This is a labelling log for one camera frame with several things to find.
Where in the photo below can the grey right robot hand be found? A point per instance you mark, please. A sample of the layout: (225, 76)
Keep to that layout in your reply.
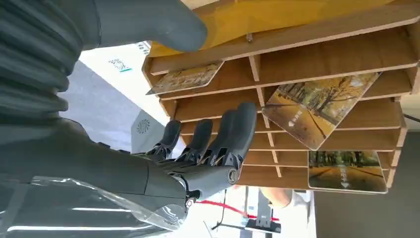
(98, 164)

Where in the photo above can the grey device with fan logo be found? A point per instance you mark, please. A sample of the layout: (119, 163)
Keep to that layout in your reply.
(144, 129)

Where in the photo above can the QR code sticker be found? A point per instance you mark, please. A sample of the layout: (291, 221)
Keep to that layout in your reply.
(119, 65)

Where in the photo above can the small autumn photo card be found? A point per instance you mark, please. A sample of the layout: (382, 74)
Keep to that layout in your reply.
(185, 78)

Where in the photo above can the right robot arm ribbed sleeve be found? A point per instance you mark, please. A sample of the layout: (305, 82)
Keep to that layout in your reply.
(36, 59)

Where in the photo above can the yellow sheet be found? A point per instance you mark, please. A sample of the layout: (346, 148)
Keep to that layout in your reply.
(262, 16)

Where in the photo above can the autumn tree photo card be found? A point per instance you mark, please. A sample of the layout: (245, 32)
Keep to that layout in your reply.
(315, 111)

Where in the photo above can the tree avenue photo card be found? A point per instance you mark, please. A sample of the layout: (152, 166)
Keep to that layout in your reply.
(347, 172)

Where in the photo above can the wooden card box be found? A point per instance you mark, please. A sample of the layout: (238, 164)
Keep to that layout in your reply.
(328, 59)

